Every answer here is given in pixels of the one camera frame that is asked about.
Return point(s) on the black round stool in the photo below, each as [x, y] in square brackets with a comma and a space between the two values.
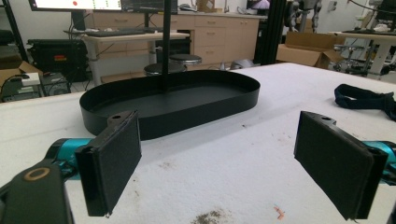
[186, 59]
[154, 70]

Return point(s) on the white desk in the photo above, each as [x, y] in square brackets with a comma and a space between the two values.
[130, 39]

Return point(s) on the black equipment case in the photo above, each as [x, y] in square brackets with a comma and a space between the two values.
[59, 59]

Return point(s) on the small cardboard box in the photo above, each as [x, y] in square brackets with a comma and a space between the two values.
[205, 5]

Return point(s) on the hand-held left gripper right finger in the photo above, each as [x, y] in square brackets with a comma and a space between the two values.
[336, 161]

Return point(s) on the computer monitor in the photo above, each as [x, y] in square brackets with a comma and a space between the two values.
[93, 4]

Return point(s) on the black keyboard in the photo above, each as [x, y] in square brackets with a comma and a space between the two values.
[124, 31]

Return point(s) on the large open cardboard box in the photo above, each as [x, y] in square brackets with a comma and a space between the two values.
[308, 49]

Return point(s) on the white work table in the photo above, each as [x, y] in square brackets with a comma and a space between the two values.
[379, 43]

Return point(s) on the black oval metal tray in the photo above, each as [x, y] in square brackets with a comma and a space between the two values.
[186, 102]

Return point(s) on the black metal frame post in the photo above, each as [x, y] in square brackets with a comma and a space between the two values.
[271, 31]

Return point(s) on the black slanted stand bar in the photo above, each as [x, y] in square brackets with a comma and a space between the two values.
[14, 28]

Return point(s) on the grey rounded device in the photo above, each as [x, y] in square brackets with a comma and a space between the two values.
[242, 64]

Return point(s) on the black upright pole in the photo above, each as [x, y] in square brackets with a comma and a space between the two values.
[166, 46]

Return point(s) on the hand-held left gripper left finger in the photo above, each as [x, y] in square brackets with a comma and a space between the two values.
[109, 161]

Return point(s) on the wooden drawer cabinet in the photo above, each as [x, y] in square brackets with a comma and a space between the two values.
[218, 34]

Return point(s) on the black computer unit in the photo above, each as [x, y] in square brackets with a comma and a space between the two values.
[54, 84]

